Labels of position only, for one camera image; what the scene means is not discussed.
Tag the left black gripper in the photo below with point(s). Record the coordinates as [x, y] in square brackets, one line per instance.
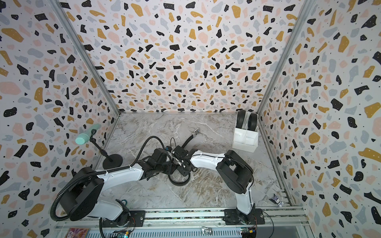
[171, 168]

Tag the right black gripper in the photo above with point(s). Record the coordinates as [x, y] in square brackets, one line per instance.
[180, 170]

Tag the black belt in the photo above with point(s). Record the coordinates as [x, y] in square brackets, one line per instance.
[240, 119]
[253, 122]
[187, 178]

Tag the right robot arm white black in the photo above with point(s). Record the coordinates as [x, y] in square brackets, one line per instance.
[234, 171]

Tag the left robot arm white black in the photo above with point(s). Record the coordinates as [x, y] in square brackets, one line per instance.
[80, 197]

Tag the white storage roll organizer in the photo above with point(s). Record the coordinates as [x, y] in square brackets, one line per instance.
[244, 139]

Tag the green microphone on black stand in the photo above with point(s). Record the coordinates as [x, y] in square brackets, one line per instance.
[111, 161]

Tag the small crumpled wrapper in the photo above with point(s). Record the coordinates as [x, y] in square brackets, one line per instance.
[276, 200]

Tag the pink printed card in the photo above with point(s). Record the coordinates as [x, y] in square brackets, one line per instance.
[77, 233]

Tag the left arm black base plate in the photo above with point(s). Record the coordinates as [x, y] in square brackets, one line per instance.
[134, 219]

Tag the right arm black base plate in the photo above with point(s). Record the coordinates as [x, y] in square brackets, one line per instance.
[236, 217]

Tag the aluminium mounting rail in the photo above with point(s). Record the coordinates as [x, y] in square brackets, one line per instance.
[213, 217]

